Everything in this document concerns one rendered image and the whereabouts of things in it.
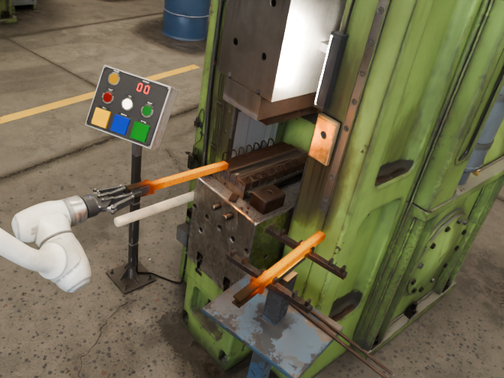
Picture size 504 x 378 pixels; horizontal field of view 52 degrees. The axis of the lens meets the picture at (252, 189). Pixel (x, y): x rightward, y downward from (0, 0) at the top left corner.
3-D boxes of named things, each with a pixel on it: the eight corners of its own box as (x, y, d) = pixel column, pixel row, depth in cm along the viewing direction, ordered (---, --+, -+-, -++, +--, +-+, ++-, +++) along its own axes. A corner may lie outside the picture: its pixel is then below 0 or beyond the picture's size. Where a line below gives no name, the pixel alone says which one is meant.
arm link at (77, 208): (72, 232, 158) (90, 226, 162) (71, 209, 153) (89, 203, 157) (59, 217, 163) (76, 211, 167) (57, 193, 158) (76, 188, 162)
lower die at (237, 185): (242, 199, 206) (245, 182, 201) (211, 175, 217) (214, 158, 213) (311, 173, 232) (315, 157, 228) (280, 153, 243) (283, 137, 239)
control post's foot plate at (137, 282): (124, 296, 275) (124, 283, 270) (103, 271, 287) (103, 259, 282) (158, 280, 288) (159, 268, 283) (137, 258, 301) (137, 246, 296)
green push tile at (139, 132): (144, 142, 218) (149, 126, 218) (129, 137, 220) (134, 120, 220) (146, 143, 220) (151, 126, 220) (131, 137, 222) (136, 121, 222)
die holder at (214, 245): (238, 306, 218) (256, 223, 194) (186, 255, 240) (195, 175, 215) (323, 259, 253) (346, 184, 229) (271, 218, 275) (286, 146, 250)
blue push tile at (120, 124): (124, 135, 221) (129, 119, 221) (109, 130, 223) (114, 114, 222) (126, 135, 223) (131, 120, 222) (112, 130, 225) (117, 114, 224)
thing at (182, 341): (199, 402, 230) (199, 400, 229) (130, 319, 262) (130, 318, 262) (262, 360, 255) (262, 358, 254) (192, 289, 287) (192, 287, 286)
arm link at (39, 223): (55, 208, 164) (73, 242, 160) (4, 224, 154) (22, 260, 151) (60, 190, 156) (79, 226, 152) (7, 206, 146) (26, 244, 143)
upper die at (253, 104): (256, 121, 187) (261, 97, 182) (222, 99, 198) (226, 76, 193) (330, 102, 213) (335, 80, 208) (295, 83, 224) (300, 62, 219)
